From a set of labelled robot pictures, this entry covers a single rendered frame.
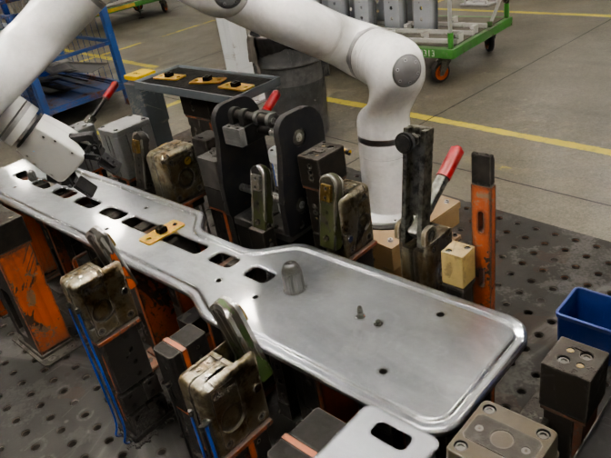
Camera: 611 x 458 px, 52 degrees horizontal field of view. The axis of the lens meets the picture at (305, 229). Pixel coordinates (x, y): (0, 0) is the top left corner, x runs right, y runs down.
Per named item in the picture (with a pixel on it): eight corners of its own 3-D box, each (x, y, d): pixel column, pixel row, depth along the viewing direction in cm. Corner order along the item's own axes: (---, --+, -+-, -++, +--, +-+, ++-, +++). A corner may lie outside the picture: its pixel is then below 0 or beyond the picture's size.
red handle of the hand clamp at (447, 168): (397, 228, 91) (444, 141, 95) (403, 235, 93) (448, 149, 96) (422, 235, 88) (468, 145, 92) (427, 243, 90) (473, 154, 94)
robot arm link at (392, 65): (395, 121, 148) (388, 19, 136) (436, 146, 133) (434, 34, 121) (348, 134, 145) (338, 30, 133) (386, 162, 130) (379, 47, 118)
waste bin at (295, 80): (248, 141, 430) (226, 34, 394) (305, 115, 459) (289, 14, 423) (297, 155, 396) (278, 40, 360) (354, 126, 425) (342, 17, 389)
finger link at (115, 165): (83, 155, 112) (115, 176, 115) (92, 146, 111) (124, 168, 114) (89, 144, 115) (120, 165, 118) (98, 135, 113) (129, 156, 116)
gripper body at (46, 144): (2, 154, 112) (58, 189, 117) (26, 124, 106) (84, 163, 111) (20, 128, 117) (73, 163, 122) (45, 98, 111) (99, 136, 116)
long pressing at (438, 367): (-44, 189, 154) (-46, 183, 153) (40, 154, 167) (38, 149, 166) (444, 449, 66) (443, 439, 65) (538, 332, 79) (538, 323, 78)
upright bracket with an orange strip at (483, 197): (474, 427, 103) (469, 153, 79) (478, 423, 104) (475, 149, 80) (490, 435, 102) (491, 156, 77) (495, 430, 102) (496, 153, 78)
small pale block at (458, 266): (448, 437, 103) (439, 251, 85) (459, 423, 105) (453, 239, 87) (467, 446, 100) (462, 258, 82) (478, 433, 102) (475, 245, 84)
